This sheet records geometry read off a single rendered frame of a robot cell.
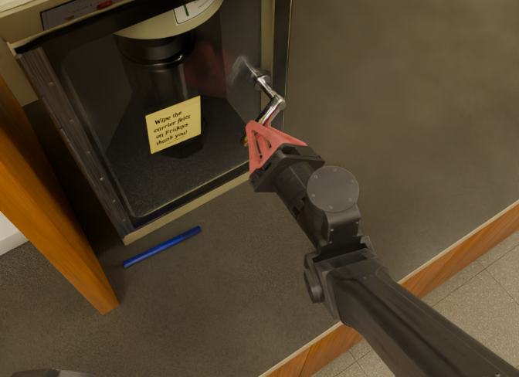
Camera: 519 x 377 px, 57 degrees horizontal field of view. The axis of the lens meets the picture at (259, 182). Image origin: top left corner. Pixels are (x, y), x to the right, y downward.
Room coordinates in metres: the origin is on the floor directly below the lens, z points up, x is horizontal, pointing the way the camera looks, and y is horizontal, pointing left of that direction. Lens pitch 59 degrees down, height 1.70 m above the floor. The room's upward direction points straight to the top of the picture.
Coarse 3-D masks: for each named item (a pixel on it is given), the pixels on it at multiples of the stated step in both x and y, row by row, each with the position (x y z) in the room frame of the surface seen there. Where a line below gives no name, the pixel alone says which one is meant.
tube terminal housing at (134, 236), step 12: (132, 0) 0.40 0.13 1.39; (96, 12) 0.38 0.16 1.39; (72, 24) 0.37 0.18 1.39; (36, 36) 0.35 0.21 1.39; (12, 48) 0.34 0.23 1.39; (240, 180) 0.46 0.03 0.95; (216, 192) 0.43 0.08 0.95; (192, 204) 0.41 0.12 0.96; (168, 216) 0.38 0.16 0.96; (144, 228) 0.36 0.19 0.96; (156, 228) 0.37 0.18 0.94; (132, 240) 0.34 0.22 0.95
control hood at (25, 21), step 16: (0, 0) 0.25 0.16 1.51; (16, 0) 0.25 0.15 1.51; (32, 0) 0.25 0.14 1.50; (48, 0) 0.26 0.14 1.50; (64, 0) 0.28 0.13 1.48; (0, 16) 0.24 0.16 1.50; (16, 16) 0.26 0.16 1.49; (32, 16) 0.28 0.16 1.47; (0, 32) 0.28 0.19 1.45; (16, 32) 0.29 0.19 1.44; (32, 32) 0.32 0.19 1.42
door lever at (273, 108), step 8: (256, 80) 0.46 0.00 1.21; (264, 80) 0.47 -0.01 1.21; (256, 88) 0.46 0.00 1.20; (264, 88) 0.45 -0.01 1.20; (272, 88) 0.45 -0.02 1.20; (272, 96) 0.44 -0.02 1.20; (280, 96) 0.44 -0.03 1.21; (272, 104) 0.43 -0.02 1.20; (280, 104) 0.42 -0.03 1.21; (264, 112) 0.42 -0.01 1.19; (272, 112) 0.42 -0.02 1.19; (256, 120) 0.42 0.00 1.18; (264, 120) 0.41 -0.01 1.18; (272, 120) 0.42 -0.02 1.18; (256, 136) 0.40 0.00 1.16; (248, 144) 0.40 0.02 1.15
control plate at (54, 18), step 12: (84, 0) 0.30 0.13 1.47; (96, 0) 0.32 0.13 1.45; (108, 0) 0.34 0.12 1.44; (120, 0) 0.36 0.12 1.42; (48, 12) 0.28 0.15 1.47; (60, 12) 0.30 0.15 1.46; (72, 12) 0.31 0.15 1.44; (84, 12) 0.33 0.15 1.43; (48, 24) 0.31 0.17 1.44; (60, 24) 0.33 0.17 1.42
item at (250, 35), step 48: (144, 0) 0.40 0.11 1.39; (192, 0) 0.42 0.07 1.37; (240, 0) 0.45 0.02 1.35; (288, 0) 0.49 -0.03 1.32; (48, 48) 0.34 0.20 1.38; (96, 48) 0.36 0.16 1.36; (144, 48) 0.39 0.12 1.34; (192, 48) 0.42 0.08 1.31; (240, 48) 0.45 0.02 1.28; (288, 48) 0.49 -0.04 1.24; (96, 96) 0.35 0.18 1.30; (144, 96) 0.38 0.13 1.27; (192, 96) 0.41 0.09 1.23; (240, 96) 0.45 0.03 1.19; (96, 144) 0.34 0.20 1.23; (144, 144) 0.37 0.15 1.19; (192, 144) 0.41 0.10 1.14; (240, 144) 0.45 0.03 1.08; (144, 192) 0.36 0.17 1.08; (192, 192) 0.40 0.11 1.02
